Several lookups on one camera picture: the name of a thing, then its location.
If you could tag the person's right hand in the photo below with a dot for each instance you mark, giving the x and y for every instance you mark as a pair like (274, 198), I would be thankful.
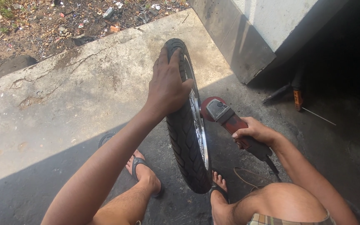
(255, 131)

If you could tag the person's left hand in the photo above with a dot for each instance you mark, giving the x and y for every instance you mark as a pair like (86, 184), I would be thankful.
(167, 87)

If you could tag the red angle grinder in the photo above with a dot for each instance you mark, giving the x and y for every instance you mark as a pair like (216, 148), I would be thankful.
(233, 125)

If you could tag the black motorcycle tyre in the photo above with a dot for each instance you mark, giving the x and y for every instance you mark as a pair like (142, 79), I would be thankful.
(183, 134)

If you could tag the chrome spoked wheel rim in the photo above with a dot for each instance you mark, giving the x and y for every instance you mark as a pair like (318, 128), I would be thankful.
(198, 125)

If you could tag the thin white rod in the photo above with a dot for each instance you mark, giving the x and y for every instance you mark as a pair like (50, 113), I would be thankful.
(319, 116)

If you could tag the grey flip-flop sandal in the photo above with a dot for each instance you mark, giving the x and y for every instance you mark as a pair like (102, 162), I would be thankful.
(218, 190)
(145, 175)

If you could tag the person's right leg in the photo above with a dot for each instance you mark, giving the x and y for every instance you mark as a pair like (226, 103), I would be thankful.
(270, 203)

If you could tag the person's leg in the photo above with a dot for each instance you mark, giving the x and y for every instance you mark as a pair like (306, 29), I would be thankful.
(130, 197)
(270, 203)

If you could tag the plaid shorts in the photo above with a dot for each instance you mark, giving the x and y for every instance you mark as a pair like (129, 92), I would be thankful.
(289, 219)

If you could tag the person's left leg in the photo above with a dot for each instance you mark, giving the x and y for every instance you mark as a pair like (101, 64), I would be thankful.
(130, 197)

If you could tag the heap of litter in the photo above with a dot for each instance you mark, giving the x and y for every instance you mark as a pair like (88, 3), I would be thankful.
(67, 25)

